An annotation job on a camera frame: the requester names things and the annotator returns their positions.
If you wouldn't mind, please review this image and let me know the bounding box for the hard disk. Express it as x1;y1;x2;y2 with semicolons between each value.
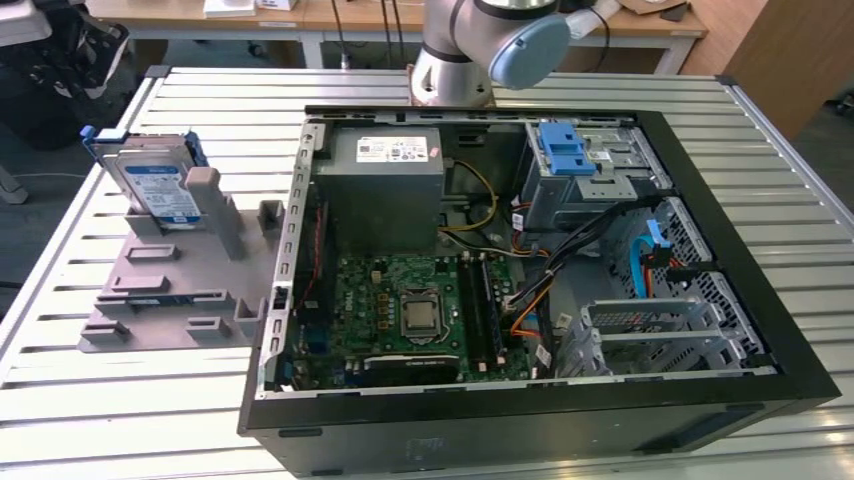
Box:
79;127;205;232

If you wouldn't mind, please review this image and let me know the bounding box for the blue data wire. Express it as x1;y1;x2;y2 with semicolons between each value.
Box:
628;218;671;302

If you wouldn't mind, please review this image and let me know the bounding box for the metal disk bay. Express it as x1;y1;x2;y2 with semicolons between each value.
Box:
574;298;753;379

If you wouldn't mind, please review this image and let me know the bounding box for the wooden desk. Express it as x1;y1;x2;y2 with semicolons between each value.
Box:
85;0;710;76

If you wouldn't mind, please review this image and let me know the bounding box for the grey table foot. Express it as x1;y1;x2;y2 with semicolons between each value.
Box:
0;164;32;206

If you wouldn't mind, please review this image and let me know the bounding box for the grey parts rack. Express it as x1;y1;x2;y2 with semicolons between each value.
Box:
75;167;290;355

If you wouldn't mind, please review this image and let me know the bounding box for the RAM stick with blue label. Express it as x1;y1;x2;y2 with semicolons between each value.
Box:
124;294;196;307

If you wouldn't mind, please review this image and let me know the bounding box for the grey power supply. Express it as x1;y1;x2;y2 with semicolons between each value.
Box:
311;124;447;257

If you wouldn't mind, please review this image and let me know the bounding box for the black case fan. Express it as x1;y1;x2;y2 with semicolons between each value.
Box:
296;199;338;324

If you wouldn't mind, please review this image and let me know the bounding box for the green motherboard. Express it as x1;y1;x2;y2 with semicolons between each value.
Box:
284;252;539;390

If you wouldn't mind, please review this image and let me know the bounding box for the silver CPU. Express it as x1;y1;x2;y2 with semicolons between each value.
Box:
402;299;442;335

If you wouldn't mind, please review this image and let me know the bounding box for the blue plastic drive latch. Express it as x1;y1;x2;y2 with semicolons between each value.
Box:
536;122;599;177

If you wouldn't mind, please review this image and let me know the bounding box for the white plastic pipe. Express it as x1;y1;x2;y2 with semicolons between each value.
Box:
563;0;623;40

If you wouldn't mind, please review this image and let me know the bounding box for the metal optical drive cage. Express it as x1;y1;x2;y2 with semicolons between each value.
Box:
518;119;674;232

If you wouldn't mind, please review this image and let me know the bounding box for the black graphics card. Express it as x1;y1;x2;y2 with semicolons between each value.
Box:
359;352;463;387

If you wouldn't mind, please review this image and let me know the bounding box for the brown cardboard piece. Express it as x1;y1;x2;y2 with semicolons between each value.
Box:
618;0;690;22

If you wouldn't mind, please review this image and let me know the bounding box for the black PC case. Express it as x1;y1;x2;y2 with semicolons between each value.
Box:
236;103;843;477

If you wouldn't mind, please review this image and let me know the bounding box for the wooden cabinet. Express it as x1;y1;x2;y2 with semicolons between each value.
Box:
679;0;854;144

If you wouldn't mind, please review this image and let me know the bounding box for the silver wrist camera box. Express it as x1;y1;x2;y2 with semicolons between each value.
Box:
0;0;55;37

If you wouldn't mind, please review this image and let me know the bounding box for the red twisted fan wire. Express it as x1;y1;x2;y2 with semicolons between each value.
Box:
298;202;330;307

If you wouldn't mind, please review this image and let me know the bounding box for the yellow wire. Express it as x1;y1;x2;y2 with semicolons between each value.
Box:
438;158;502;234

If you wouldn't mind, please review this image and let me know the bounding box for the black and white wire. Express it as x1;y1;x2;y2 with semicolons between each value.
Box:
436;228;535;259

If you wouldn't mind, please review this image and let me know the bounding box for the red wire with white connector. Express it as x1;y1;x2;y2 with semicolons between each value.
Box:
510;197;543;257

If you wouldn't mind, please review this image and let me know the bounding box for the black wire bundle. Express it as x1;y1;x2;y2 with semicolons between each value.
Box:
504;198;646;321

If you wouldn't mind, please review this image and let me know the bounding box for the orange wire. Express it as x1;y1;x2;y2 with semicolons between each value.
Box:
508;283;559;342

